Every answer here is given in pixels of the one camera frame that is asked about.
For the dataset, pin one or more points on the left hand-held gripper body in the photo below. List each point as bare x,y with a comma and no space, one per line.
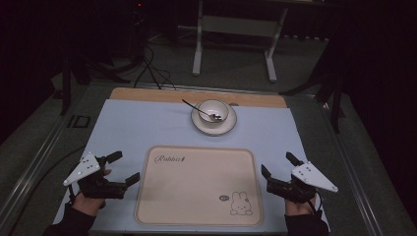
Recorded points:
86,167

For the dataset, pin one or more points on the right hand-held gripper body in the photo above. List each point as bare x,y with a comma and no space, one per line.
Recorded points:
311,178

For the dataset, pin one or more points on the person's right hand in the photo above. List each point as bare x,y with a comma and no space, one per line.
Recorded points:
300,208

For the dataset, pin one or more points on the person's left hand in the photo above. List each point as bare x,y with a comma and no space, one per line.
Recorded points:
87,205

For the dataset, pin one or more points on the light blue table mat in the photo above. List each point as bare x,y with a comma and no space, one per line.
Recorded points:
147,124

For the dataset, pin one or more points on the black floor plate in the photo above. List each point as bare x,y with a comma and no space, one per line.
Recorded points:
70,121

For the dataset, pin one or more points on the beige rabbit print mat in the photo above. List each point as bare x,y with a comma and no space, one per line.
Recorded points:
196,187

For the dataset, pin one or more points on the white saucer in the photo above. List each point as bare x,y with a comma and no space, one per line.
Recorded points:
213,129

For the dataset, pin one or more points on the black tripod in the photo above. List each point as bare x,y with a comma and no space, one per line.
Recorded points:
337,105

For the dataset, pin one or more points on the black stand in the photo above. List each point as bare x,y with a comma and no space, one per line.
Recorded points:
66,91

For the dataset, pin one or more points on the white bowl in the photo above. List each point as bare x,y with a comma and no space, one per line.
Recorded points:
209,107

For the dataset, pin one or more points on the metal spoon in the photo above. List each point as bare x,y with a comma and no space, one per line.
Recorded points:
196,108

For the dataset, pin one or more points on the dark computer tower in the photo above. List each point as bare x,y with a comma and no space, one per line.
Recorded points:
139,26

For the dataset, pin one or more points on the white metal stand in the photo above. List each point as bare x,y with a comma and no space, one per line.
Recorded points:
197,49

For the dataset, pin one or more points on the metal rail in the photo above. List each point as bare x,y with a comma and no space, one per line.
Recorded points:
359,196
32,172

